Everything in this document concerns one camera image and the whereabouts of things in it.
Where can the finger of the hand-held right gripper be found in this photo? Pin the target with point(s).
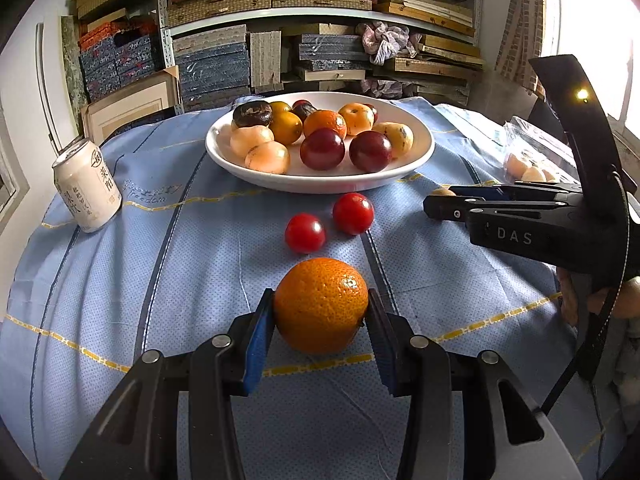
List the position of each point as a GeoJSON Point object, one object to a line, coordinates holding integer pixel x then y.
{"type": "Point", "coordinates": [525, 190]}
{"type": "Point", "coordinates": [445, 207]}

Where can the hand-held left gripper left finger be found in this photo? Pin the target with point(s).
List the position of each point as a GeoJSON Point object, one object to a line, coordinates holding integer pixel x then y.
{"type": "Point", "coordinates": [257, 347]}

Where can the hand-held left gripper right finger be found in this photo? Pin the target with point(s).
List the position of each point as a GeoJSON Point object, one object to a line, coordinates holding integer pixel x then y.
{"type": "Point", "coordinates": [382, 355]}

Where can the small tan apple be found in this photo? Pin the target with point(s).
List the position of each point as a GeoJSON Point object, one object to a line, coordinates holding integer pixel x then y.
{"type": "Point", "coordinates": [442, 191]}

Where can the large orange mandarin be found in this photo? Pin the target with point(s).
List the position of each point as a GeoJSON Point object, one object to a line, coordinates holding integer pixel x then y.
{"type": "Point", "coordinates": [320, 305]}

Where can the small red cherry tomato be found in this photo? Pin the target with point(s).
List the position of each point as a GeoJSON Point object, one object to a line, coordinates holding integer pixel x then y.
{"type": "Point", "coordinates": [372, 110]}

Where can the orange-yellow persimmon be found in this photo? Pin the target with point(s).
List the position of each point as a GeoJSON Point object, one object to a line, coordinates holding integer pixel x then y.
{"type": "Point", "coordinates": [356, 118]}

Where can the white plate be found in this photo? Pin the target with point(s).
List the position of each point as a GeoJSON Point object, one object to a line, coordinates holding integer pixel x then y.
{"type": "Point", "coordinates": [320, 180]}

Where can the yellow plum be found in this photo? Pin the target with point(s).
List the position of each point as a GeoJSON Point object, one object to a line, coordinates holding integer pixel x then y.
{"type": "Point", "coordinates": [286, 128]}
{"type": "Point", "coordinates": [279, 108]}

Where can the dark brown mangosteen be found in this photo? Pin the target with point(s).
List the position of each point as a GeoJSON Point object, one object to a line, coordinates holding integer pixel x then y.
{"type": "Point", "coordinates": [254, 114]}

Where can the person's right forearm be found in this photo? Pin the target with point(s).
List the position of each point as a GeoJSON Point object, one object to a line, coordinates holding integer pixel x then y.
{"type": "Point", "coordinates": [625, 355]}

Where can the person's right hand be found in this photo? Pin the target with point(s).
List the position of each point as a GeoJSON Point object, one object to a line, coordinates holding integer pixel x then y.
{"type": "Point", "coordinates": [629, 300]}

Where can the beige egg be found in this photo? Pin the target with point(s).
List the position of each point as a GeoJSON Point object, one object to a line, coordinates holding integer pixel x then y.
{"type": "Point", "coordinates": [549, 176]}
{"type": "Point", "coordinates": [533, 174]}
{"type": "Point", "coordinates": [515, 164]}

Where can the clear plastic egg box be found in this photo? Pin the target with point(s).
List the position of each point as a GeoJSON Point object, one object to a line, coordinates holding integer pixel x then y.
{"type": "Point", "coordinates": [530, 135]}

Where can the blue striped tablecloth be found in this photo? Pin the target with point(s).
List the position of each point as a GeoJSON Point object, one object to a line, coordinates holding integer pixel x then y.
{"type": "Point", "coordinates": [175, 270]}

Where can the brown patterned curtain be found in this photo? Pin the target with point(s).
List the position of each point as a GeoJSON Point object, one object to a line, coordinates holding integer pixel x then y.
{"type": "Point", "coordinates": [522, 25]}

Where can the pink cloth bundle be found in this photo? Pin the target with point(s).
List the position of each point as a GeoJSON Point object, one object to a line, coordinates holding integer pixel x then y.
{"type": "Point", "coordinates": [385, 40]}

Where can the bright window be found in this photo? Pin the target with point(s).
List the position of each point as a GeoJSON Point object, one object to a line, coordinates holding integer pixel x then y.
{"type": "Point", "coordinates": [600, 20]}

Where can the stack of yellow wooden boxes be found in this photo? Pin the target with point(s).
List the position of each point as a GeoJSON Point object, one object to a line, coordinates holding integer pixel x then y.
{"type": "Point", "coordinates": [435, 15]}

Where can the stack of dark slate boxes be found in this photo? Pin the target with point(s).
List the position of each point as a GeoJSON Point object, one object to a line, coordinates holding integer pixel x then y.
{"type": "Point", "coordinates": [330, 45]}

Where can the white drink can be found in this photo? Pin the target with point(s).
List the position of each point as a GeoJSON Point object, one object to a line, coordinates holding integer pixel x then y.
{"type": "Point", "coordinates": [90, 190]}

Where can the pale wooden box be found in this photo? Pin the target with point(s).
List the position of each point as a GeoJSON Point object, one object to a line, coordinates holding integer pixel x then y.
{"type": "Point", "coordinates": [265, 60]}

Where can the stack of blue patterned boxes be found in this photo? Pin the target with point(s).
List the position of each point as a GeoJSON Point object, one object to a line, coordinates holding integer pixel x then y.
{"type": "Point", "coordinates": [212, 75]}

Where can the white framed window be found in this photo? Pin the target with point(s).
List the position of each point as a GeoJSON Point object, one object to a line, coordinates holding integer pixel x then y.
{"type": "Point", "coordinates": [7, 180]}

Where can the stack of blue orange boxes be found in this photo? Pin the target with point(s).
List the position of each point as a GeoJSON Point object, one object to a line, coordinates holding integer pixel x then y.
{"type": "Point", "coordinates": [120, 60]}

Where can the green marble slab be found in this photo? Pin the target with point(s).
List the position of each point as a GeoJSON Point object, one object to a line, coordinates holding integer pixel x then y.
{"type": "Point", "coordinates": [75, 70]}

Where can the white strip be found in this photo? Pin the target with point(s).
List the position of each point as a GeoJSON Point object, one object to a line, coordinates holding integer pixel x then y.
{"type": "Point", "coordinates": [47, 90]}

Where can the white metal shelving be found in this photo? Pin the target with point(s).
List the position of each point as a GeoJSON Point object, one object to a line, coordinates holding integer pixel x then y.
{"type": "Point", "coordinates": [164, 20]}

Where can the beige picture frame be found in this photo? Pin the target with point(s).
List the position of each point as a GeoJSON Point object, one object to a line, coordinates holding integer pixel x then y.
{"type": "Point", "coordinates": [125, 110]}

